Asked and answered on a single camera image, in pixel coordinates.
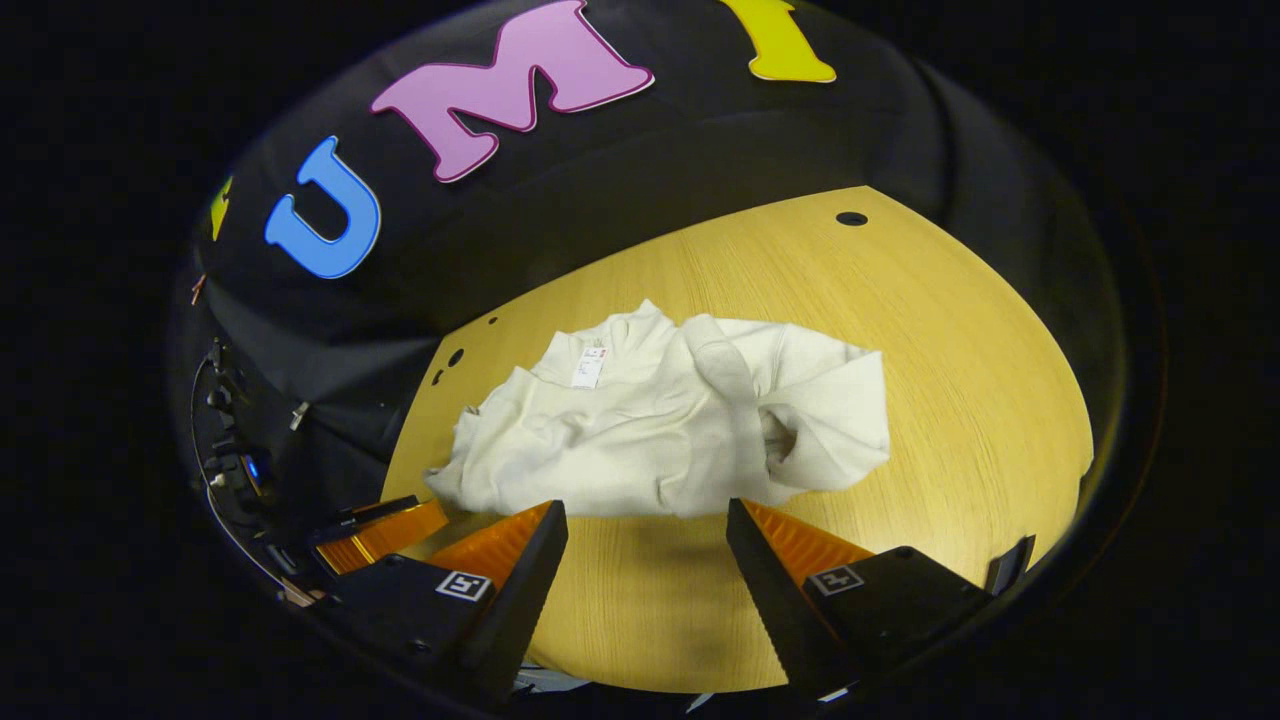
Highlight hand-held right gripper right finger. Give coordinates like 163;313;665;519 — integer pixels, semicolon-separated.
726;498;1001;701

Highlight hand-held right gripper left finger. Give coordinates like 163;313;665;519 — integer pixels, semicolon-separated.
320;500;569;706

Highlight cream sweatshirt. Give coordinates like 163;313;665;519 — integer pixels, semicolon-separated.
425;299;891;519

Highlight black flat box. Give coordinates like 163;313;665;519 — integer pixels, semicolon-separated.
985;535;1037;598

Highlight black backdrop cloth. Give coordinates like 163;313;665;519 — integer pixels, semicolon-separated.
170;0;1126;601

